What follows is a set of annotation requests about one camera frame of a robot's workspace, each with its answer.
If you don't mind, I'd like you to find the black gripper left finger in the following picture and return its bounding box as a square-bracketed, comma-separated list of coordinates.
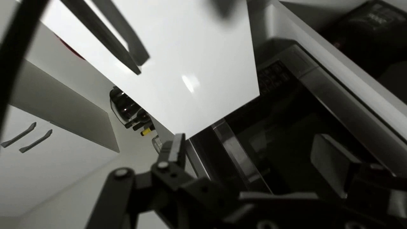
[156, 132, 191, 177]

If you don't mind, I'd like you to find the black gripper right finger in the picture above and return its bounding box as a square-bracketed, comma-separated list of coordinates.
[308, 134, 392, 201]

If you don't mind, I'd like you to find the black coffee maker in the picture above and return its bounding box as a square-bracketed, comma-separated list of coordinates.
[108, 87, 152, 132]

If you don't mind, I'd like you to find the white upper kitchen cabinet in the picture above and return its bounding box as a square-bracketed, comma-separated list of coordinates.
[0, 106, 119, 218]

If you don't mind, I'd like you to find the grey cabinet door handle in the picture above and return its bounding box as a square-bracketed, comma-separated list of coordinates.
[0, 121, 38, 149]
[17, 128, 53, 154]

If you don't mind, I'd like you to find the black robot wrist cable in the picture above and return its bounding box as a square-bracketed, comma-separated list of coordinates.
[0, 0, 48, 128]

